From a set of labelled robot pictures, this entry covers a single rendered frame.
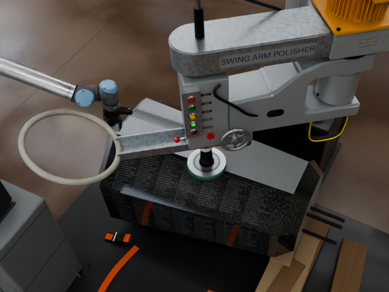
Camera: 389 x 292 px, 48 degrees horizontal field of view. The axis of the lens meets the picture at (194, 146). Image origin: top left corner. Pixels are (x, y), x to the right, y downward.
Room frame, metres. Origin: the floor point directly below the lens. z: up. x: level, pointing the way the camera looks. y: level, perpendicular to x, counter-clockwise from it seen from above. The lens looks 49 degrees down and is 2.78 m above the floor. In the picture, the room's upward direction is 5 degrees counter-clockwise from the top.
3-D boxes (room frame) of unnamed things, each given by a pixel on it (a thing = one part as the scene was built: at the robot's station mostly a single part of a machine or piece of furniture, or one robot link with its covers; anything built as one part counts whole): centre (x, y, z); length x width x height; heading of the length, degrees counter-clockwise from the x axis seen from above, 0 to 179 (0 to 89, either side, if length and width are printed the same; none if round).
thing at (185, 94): (1.38, 0.00, 1.41); 0.08 x 0.03 x 0.28; 96
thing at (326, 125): (2.22, -0.77, 0.37); 0.66 x 0.66 x 0.74; 56
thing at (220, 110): (1.51, -0.14, 1.36); 0.36 x 0.22 x 0.45; 96
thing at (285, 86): (1.53, -0.45, 1.35); 0.74 x 0.23 x 0.49; 96
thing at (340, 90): (1.57, -0.71, 1.39); 0.19 x 0.19 x 0.20
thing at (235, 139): (1.40, -0.19, 1.24); 0.15 x 0.10 x 0.15; 96
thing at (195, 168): (1.50, -0.06, 0.92); 0.21 x 0.21 x 0.01
